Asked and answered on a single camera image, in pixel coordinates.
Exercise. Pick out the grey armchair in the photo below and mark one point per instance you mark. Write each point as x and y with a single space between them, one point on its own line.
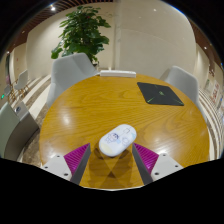
15 133

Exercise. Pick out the black green-lined mouse pad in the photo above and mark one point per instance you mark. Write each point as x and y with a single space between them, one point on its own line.
159 94

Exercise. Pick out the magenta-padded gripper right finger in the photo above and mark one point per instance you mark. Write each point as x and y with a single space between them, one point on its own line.
146 158

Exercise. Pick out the small pale chair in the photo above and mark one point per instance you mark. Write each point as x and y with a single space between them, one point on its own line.
22 80

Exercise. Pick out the large green potted plant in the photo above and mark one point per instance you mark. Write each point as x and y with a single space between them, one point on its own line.
81 33

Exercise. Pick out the white power strip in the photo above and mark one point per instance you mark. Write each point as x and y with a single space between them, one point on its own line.
118 73

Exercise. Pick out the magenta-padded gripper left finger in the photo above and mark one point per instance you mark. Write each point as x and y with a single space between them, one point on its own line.
77 158

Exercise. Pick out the grey shell chair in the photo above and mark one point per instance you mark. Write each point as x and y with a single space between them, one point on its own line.
68 75
181 83

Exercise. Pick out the white cartoon-print computer mouse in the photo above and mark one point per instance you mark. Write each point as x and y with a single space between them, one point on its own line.
116 140

